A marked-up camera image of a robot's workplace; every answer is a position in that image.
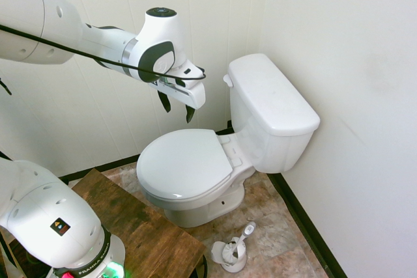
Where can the white toilet tank lid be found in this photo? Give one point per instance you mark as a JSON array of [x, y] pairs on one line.
[[270, 92]]

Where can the white toilet seat lid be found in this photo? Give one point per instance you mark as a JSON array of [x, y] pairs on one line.
[[185, 167]]

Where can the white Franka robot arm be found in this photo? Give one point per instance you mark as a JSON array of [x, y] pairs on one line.
[[49, 30]]

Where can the white flush lever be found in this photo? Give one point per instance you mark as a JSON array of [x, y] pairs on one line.
[[227, 80]]

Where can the white toilet tank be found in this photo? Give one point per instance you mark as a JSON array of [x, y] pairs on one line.
[[260, 134]]

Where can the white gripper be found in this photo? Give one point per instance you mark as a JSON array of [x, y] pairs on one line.
[[188, 92]]

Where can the white toilet brush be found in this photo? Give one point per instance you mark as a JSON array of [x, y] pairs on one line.
[[239, 242]]

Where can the white toilet bowl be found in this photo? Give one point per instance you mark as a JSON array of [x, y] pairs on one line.
[[208, 200]]

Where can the white toilet brush holder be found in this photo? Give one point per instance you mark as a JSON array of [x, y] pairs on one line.
[[228, 256]]

